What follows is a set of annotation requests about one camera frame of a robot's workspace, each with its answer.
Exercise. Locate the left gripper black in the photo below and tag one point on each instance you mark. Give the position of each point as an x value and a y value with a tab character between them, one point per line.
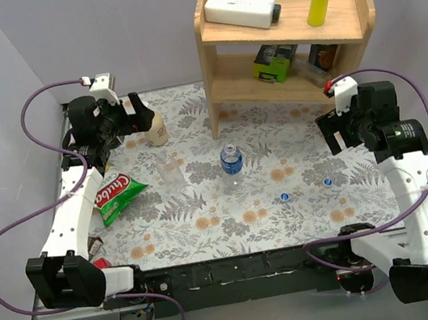
127	117

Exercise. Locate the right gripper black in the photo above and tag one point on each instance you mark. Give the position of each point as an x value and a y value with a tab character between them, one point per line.
337	131

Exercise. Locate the blue bottle cap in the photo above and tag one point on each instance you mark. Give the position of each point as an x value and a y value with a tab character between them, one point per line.
284	197
327	182

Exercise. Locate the blue label water bottle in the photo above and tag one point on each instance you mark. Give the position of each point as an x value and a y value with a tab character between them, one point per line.
232	165

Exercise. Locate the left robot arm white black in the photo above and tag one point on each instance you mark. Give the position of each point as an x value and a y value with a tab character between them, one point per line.
62	275

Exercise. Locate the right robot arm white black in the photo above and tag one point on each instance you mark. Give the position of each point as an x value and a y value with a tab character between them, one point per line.
368	114

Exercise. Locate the beige pump soap bottle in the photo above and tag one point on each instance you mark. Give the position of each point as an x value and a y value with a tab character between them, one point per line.
157	135

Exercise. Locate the clear empty plastic bottle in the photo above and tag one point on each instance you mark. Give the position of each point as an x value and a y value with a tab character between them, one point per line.
170	173

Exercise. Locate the clear bottle on shelf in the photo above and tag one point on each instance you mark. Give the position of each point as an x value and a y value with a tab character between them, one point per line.
312	73

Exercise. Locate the floral patterned table mat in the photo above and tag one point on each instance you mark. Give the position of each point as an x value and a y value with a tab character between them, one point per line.
267	181

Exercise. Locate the green Chuba cassava chips bag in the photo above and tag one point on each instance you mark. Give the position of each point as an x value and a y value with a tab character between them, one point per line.
116	192

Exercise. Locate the black orange small box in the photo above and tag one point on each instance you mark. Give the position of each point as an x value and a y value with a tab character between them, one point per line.
322	56

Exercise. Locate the green black small box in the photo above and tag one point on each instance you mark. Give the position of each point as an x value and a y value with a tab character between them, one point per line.
272	63

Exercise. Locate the wooden two-tier shelf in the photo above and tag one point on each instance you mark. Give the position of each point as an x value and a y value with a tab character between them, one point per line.
227	77

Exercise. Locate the white rectangular plastic jug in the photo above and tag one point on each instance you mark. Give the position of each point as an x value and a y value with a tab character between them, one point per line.
247	13

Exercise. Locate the red white small carton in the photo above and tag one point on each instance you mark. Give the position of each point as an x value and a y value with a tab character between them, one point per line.
102	263

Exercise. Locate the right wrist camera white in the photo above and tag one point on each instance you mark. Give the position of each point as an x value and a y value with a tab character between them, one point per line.
342	90

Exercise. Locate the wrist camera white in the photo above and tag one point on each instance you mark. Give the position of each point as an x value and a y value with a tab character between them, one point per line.
102	87
342	90

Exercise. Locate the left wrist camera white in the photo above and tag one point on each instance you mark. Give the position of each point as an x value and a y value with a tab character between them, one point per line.
102	87

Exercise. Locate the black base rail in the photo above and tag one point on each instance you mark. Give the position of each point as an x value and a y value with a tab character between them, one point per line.
241	278

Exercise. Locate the aluminium frame rail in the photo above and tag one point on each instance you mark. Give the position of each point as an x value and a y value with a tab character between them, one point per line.
72	314

